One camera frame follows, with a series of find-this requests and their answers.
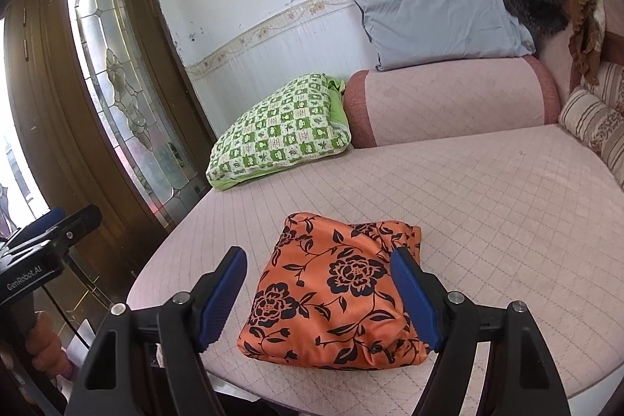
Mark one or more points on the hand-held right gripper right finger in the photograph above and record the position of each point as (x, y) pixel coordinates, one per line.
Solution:
(417, 299)

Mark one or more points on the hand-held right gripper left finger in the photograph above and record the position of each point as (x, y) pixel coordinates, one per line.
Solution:
(219, 299)

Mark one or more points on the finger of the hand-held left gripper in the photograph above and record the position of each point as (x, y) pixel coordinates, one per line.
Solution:
(83, 221)

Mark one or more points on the orange black floral blouse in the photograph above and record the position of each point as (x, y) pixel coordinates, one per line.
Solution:
(331, 299)

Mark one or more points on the person's left hand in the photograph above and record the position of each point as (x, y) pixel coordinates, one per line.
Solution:
(46, 343)

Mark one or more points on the pink quilted sofa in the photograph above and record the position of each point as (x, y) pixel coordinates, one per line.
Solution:
(487, 201)

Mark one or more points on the brown wooden glass door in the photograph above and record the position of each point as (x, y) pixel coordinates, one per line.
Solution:
(48, 79)

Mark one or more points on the green checked pillow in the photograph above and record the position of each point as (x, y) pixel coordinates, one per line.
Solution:
(278, 133)

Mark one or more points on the striped beige cushion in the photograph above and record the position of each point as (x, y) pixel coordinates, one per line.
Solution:
(590, 118)

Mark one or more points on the grey pillow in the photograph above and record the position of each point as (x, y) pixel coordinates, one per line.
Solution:
(438, 16)

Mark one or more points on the black furry cushion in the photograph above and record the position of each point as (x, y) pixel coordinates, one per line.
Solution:
(531, 1)

